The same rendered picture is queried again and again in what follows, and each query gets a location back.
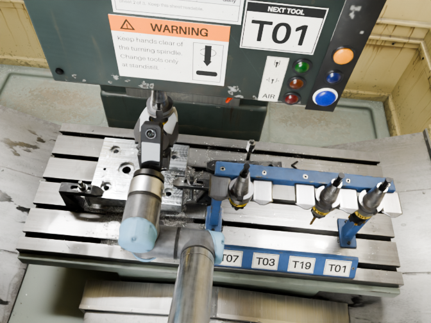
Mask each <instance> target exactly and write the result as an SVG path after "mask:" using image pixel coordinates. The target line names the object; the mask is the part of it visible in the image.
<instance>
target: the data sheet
mask: <svg viewBox="0 0 431 323"><path fill-rule="evenodd" d="M243 4H244V0H112V6H113V11H114V12H119V13H132V14H139V15H151V16H158V17H170V18H177V19H189V20H196V21H208V22H221V23H228V24H240V25H241V19H242V10H243Z"/></svg>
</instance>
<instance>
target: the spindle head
mask: <svg viewBox="0 0 431 323"><path fill-rule="evenodd" d="M23 1H24V4H25V6H26V9H27V11H28V14H29V17H30V19H31V22H32V25H33V27H34V29H35V32H36V34H37V37H38V40H39V42H40V45H41V48H42V50H43V52H44V56H45V57H46V60H47V63H48V65H49V68H50V71H51V73H52V76H53V79H54V80H55V81H66V82H73V83H86V84H93V85H105V86H112V87H125V88H138V89H144V90H157V91H164V92H177V93H184V94H196V95H209V96H216V97H229V98H236V99H248V100H255V101H260V100H258V95H259V92H260V86H261V83H262V78H263V75H264V69H265V66H266V60H267V57H268V56H274V57H280V58H289V62H288V65H287V69H286V72H285V76H284V79H283V83H282V87H281V90H280V94H279V96H278V100H277V102H275V103H284V102H283V96H284V95H285V94H286V93H288V92H296V93H298V94H299V95H300V96H301V100H300V102H299V103H297V104H300V105H306V104H307V101H308V99H309V96H310V93H311V91H312V88H313V86H314V83H315V81H316V78H317V75H318V73H319V70H320V68H321V64H322V62H323V60H324V57H325V54H326V52H327V49H328V46H329V44H330V41H331V39H332V35H333V33H334V30H335V27H336V25H337V22H338V20H339V17H340V15H341V12H342V9H343V7H344V4H345V2H346V0H255V1H267V2H274V3H286V4H298V5H305V6H317V7H324V8H329V9H328V13H327V15H326V18H325V21H324V24H323V27H322V30H321V32H320V35H319V38H318V41H317V44H316V48H315V49H314V53H313V54H301V53H288V52H281V51H270V50H263V49H250V48H243V47H240V44H241V35H242V27H243V22H244V13H245V8H246V0H244V4H243V10H242V19H241V25H240V24H228V23H221V22H208V21H196V20H189V19H177V18H170V17H158V16H151V15H139V14H132V13H119V12H114V11H113V6H112V0H23ZM108 14H113V15H125V16H132V17H144V18H151V19H163V20H170V21H183V22H195V23H202V24H214V25H221V26H230V36H229V43H228V53H227V59H226V70H225V77H224V86H221V85H208V84H201V83H188V82H181V81H169V80H162V79H149V78H136V77H129V76H120V74H119V68H118V64H117V58H116V53H115V47H114V41H113V37H112V31H111V27H110V21H109V17H108ZM299 59H308V60H310V61H311V63H312V69H311V70H310V72H308V73H306V74H296V73H295V72H293V70H292V65H293V63H294V62H295V61H296V60H299ZM294 76H301V77H303V78H305V80H306V85H305V87H304V88H302V89H301V90H291V89H289V88H288V86H287V82H288V80H289V79H290V78H291V77H294Z"/></svg>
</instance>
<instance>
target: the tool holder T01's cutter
mask: <svg viewBox="0 0 431 323"><path fill-rule="evenodd" d="M348 218H349V221H350V222H354V226H360V225H361V224H364V223H365V222H366V220H367V219H361V218H359V217H357V216H356V214H355V213H352V214H350V215H349V216H348Z"/></svg>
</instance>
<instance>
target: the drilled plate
mask: <svg viewBox="0 0 431 323"><path fill-rule="evenodd" d="M113 145H114V146H113ZM136 145H138V144H135V141H134V140H125V139H118V138H105V139H104V142H103V146H102V149H101V153H100V155H99V159H98V163H97V166H96V170H95V173H94V177H93V180H92V184H91V185H96V186H100V188H102V189H103V190H106V191H104V192H103V195H102V196H100V197H88V198H89V201H90V203H91V204H102V205H110V206H123V207H125V205H126V200H127V195H128V190H129V187H130V181H131V179H132V178H133V173H134V172H135V171H136V170H138V169H140V167H139V163H138V157H137V156H135V153H136V155H137V153H138V150H137V148H136ZM110 147H111V150H110V151H109V149H110ZM120 150H121V153H119V151H120ZM117 153H118V154H117ZM178 155H179V156H180V157H179V156H178ZM178 157H179V158H178ZM172 159H173V160H172ZM175 159H176V160H175ZM127 160H128V161H129V162H128V161H127ZM130 160H131V161H130ZM124 161H125V162H124ZM188 161H189V145H178V144H174V145H173V148H172V147H171V161H170V165H169V172H167V171H165V173H164V171H162V172H161V173H162V174H163V175H164V177H166V178H167V180H166V178H165V181H164V189H165V190H164V193H166V196H165V197H162V205H161V210H164V211H177V212H182V204H183V195H184V188H175V186H174V188H173V182H171V183H172V184H171V185H172V186H170V182H169V180H171V179H172V178H174V179H177V178H180V177H186V175H187V166H188ZM121 162H123V163H121ZM130 162H131V163H132V164H134V165H132V164H131V163H130ZM107 164H108V165H107ZM134 167H135V169H134ZM102 168H103V170H102V171H101V169H102ZM106 169H107V171H108V172H106ZM116 169H117V170H118V171H117V170H116ZM133 169H134V171H133ZM127 172H129V174H130V175H128V174H125V173H127ZM178 173H179V174H178ZM169 174H170V175H172V176H171V177H170V175H169ZM103 175H104V176H103ZM124 175H125V176H124ZM102 176H103V177H102ZM173 176H174V177H173ZM107 178H108V179H109V180H107V181H108V182H106V181H105V180H106V179H107ZM128 180H129V181H128ZM104 181H105V182H104ZM109 181H110V183H112V184H110V183H109ZM115 181H116V182H115ZM101 182H103V183H101ZM168 183H169V184H168ZM116 184H117V185H116ZM124 185H125V186H124ZM111 186H112V188H111V191H110V189H109V188H110V187H111ZM165 186H166V188H165ZM123 187H124V188H123ZM172 188H173V189H177V190H173V189H172ZM116 189H117V190H120V191H122V192H120V191H117V190H116ZM107 190H108V191H107ZM173 191H174V192H173ZM123 192H124V193H123ZM173 193H174V194H173Z"/></svg>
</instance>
